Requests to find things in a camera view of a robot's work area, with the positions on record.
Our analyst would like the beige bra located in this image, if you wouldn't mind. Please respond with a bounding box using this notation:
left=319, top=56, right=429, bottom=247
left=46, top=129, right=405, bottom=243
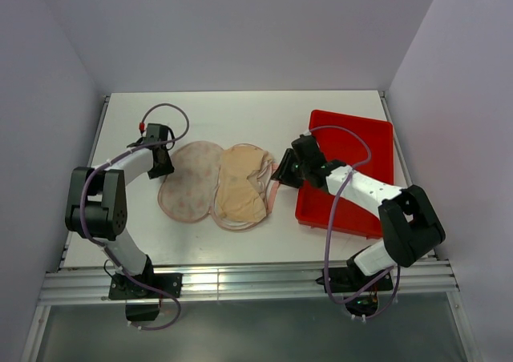
left=215, top=144, right=274, bottom=224

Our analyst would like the floral mesh laundry bag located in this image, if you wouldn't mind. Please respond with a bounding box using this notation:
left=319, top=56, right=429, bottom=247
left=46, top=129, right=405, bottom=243
left=157, top=141, right=280, bottom=231

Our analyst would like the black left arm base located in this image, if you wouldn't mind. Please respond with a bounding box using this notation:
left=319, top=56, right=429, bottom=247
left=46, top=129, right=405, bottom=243
left=108, top=273, right=183, bottom=324

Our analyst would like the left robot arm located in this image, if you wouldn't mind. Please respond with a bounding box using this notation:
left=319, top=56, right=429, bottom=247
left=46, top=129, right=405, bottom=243
left=65, top=123, right=175, bottom=297

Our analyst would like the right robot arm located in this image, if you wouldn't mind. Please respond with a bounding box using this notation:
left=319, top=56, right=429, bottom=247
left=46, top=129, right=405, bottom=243
left=272, top=134, right=446, bottom=291

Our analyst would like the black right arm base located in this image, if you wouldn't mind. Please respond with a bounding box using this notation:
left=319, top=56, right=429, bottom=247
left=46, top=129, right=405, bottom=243
left=315, top=266, right=394, bottom=317

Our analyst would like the red plastic tray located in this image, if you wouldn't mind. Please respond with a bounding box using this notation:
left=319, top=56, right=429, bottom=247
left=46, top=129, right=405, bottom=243
left=294, top=109, right=394, bottom=239

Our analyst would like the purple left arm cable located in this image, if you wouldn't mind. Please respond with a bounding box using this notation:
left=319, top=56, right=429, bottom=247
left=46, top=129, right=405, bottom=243
left=82, top=103, right=190, bottom=333

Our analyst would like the aluminium frame rail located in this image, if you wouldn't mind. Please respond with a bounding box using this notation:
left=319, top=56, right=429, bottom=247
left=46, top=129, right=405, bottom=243
left=37, top=257, right=459, bottom=306

